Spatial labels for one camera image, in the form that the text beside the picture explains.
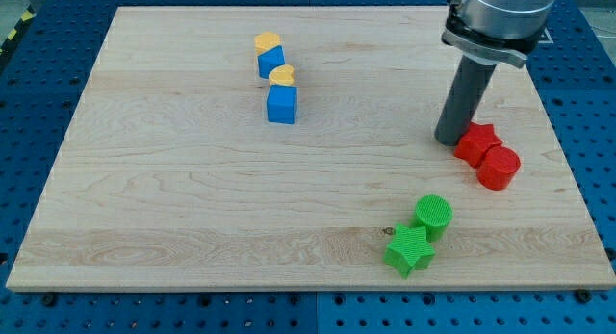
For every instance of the green cylinder block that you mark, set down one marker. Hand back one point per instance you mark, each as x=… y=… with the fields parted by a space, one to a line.
x=433 y=213

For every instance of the red star block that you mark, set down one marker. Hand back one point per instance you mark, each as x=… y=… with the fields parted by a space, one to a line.
x=475 y=143

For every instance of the yellow heart block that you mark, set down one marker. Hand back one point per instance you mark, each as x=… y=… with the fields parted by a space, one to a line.
x=283 y=75

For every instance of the green star block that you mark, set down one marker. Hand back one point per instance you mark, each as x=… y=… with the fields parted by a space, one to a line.
x=408 y=250

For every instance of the upper blue cube block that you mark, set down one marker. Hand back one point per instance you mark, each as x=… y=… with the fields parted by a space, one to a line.
x=270 y=60

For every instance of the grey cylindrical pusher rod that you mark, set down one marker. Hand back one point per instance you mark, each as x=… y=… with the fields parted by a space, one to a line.
x=469 y=84

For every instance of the red cylinder block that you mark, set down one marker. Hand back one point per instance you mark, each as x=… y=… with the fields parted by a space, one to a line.
x=498 y=168

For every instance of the blue cube block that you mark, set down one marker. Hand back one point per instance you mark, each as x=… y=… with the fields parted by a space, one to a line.
x=270 y=60
x=282 y=104

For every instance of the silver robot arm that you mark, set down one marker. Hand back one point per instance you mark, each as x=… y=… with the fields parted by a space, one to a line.
x=496 y=31

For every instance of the wooden board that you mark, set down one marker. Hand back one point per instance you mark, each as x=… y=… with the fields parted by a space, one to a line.
x=170 y=177

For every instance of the lower blue cube block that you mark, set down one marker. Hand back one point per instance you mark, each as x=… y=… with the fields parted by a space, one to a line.
x=282 y=104

